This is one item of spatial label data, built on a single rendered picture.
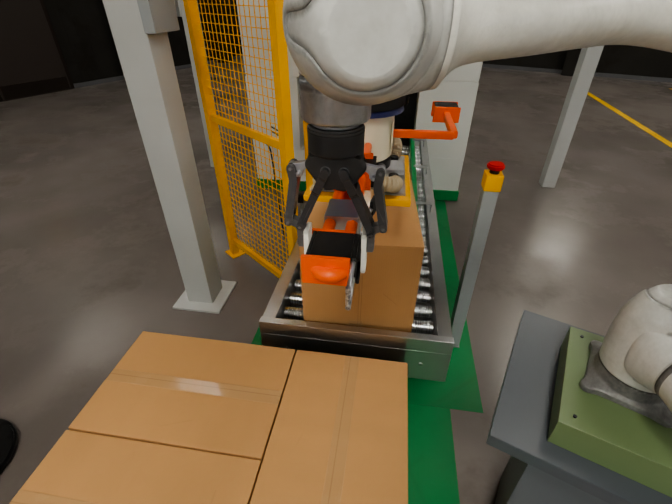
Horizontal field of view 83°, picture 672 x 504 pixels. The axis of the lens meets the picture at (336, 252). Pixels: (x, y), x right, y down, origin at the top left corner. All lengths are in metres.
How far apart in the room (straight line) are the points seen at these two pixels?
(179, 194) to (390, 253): 1.26
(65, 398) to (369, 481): 1.61
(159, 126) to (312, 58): 1.77
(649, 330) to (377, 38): 0.86
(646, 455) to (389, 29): 0.98
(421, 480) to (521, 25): 1.65
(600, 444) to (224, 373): 1.05
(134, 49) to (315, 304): 1.30
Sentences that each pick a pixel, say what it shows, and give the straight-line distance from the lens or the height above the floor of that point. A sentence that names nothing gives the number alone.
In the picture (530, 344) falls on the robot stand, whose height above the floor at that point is 0.75.
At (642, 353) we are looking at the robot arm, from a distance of 1.02.
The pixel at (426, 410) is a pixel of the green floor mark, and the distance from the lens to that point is 1.97.
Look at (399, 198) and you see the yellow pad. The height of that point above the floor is 1.16.
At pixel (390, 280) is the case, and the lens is 1.30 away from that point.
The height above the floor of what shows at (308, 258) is 1.28.
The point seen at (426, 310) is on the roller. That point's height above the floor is 0.54.
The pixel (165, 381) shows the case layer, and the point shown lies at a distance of 1.45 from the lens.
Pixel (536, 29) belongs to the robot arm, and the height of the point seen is 1.59.
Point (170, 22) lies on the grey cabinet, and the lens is 2.00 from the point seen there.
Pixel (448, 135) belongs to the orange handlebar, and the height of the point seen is 1.27.
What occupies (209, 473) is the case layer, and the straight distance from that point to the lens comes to 1.23.
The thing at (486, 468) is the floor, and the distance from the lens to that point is 1.90.
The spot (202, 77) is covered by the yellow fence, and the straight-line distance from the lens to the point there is 2.47.
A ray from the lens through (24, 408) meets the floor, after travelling 2.42.
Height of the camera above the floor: 1.61
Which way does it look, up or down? 34 degrees down
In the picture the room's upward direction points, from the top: straight up
